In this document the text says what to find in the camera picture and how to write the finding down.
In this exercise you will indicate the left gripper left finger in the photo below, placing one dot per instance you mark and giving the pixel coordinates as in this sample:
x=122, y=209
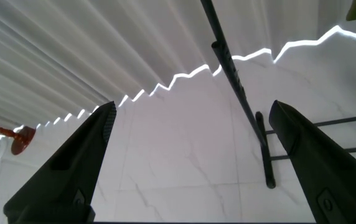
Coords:
x=66, y=174

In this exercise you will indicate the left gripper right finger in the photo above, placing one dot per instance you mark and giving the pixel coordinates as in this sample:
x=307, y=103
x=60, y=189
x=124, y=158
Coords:
x=333, y=180

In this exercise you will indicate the black clothes rack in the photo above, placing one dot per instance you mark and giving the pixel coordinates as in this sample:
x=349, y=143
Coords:
x=227, y=62

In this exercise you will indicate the red-brown pole stand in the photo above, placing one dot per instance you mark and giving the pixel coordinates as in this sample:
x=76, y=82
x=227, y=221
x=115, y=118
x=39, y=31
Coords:
x=24, y=141

